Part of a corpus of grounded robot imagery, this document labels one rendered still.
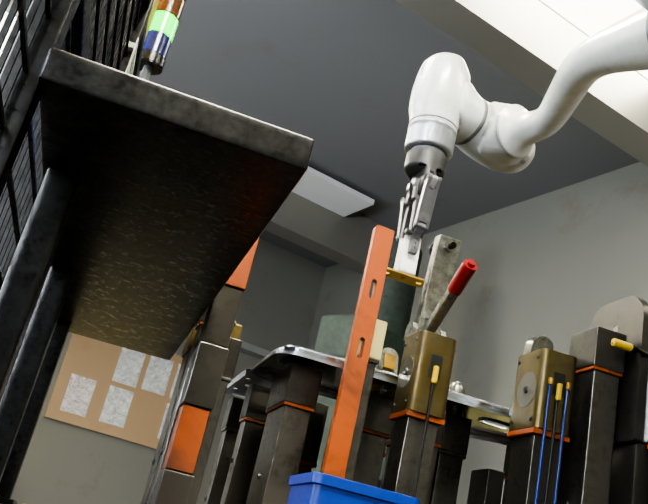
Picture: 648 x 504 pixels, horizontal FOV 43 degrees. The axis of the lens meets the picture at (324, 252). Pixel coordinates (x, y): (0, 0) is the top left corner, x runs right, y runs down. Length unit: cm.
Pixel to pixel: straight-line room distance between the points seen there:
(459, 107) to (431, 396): 60
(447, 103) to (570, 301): 394
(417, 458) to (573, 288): 430
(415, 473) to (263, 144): 61
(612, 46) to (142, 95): 79
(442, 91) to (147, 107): 93
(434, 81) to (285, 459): 73
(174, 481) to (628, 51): 85
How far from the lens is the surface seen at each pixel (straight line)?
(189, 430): 107
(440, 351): 117
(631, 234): 526
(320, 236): 645
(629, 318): 131
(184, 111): 67
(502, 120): 158
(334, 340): 512
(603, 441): 123
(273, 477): 122
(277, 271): 774
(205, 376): 108
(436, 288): 124
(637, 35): 125
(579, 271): 542
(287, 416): 123
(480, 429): 150
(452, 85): 153
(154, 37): 217
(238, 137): 67
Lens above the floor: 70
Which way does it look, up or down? 21 degrees up
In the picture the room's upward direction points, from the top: 13 degrees clockwise
